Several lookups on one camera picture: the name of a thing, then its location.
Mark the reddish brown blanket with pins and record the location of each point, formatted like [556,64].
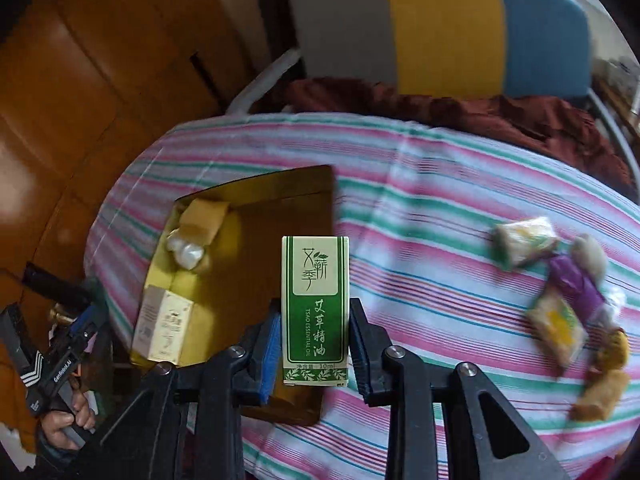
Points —
[475,115]

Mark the crumpled white plastic bag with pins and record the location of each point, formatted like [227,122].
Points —
[614,307]

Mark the green essential oil box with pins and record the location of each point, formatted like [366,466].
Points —
[315,310]

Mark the yellow green snack packet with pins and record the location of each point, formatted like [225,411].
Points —
[557,327]

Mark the rolled beige knit cloth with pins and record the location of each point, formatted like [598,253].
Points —
[590,255]

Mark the dark wooden panel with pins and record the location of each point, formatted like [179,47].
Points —
[272,15]

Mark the small beige carton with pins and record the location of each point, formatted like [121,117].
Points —
[165,322]

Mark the grey bed frame rail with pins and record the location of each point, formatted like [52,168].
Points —
[617,140]

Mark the person's left hand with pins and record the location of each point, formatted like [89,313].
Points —
[70,412]

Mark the yellow cardboard box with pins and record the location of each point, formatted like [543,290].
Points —
[225,280]

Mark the striped bed sheet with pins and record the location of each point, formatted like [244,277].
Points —
[425,200]

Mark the white plastic wrapped ball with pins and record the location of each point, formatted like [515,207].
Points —
[186,252]

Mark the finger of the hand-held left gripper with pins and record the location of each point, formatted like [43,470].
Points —
[87,322]
[55,285]

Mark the yellow and blue chair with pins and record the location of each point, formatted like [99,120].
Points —
[440,25]

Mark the purple packet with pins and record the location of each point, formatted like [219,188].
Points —
[575,285]

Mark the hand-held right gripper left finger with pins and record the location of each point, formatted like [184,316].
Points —
[267,355]

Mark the white green snack packet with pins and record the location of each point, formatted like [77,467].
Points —
[525,242]

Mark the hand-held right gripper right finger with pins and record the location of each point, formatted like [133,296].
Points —
[361,355]

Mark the white bed frame rail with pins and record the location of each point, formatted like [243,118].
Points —
[265,80]

